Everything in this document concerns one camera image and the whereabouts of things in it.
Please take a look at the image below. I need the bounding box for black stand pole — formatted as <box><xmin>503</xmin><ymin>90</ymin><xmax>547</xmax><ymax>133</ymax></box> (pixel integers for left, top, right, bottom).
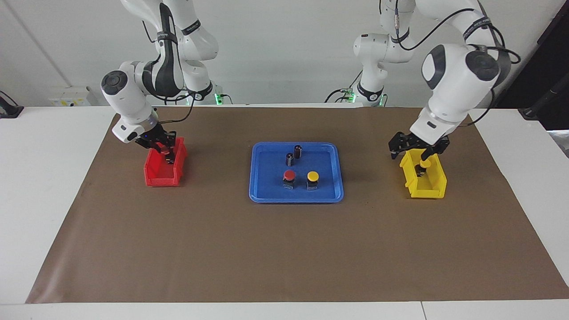
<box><xmin>518</xmin><ymin>84</ymin><xmax>569</xmax><ymax>120</ymax></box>

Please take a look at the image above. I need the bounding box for blue plastic tray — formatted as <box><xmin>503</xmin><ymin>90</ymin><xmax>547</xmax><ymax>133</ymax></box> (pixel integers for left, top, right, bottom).
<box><xmin>248</xmin><ymin>142</ymin><xmax>345</xmax><ymax>204</ymax></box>

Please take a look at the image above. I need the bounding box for brown paper table mat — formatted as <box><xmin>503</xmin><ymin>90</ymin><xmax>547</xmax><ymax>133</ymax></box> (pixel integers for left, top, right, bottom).
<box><xmin>25</xmin><ymin>106</ymin><xmax>569</xmax><ymax>304</ymax></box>

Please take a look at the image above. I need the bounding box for black cable at arm base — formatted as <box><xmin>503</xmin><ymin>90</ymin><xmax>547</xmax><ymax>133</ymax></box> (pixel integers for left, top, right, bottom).
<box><xmin>324</xmin><ymin>67</ymin><xmax>363</xmax><ymax>104</ymax></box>
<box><xmin>164</xmin><ymin>86</ymin><xmax>189</xmax><ymax>106</ymax></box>

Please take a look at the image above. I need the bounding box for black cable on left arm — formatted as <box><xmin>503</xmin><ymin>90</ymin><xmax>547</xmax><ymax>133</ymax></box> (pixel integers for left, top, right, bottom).
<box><xmin>380</xmin><ymin>0</ymin><xmax>521</xmax><ymax>127</ymax></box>

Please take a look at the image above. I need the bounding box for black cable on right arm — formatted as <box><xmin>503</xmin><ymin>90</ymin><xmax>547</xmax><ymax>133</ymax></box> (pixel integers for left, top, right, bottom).
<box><xmin>141</xmin><ymin>18</ymin><xmax>196</xmax><ymax>123</ymax></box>

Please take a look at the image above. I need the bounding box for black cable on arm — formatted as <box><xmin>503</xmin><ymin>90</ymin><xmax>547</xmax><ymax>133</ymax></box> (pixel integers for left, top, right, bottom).
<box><xmin>141</xmin><ymin>18</ymin><xmax>196</xmax><ymax>123</ymax></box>
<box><xmin>380</xmin><ymin>0</ymin><xmax>521</xmax><ymax>127</ymax></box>

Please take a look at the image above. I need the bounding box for red plastic parts bin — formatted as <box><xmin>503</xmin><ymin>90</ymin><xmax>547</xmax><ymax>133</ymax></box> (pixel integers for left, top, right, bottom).
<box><xmin>144</xmin><ymin>137</ymin><xmax>188</xmax><ymax>187</ymax></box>

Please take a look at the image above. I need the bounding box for small black device with cable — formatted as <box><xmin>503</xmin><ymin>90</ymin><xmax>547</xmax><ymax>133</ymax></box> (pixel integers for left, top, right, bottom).
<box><xmin>0</xmin><ymin>91</ymin><xmax>24</xmax><ymax>119</ymax></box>

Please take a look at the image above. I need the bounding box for black side panel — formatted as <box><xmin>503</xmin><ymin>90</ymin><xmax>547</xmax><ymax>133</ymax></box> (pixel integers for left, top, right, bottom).
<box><xmin>507</xmin><ymin>0</ymin><xmax>569</xmax><ymax>131</ymax></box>

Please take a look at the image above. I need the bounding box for white wall socket box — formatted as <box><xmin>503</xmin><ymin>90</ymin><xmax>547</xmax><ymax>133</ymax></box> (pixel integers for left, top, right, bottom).
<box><xmin>48</xmin><ymin>87</ymin><xmax>92</xmax><ymax>107</ymax></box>

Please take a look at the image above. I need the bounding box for yellow plastic parts bin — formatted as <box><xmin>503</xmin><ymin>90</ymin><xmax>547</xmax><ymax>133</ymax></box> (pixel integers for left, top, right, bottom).
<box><xmin>399</xmin><ymin>147</ymin><xmax>448</xmax><ymax>199</ymax></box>

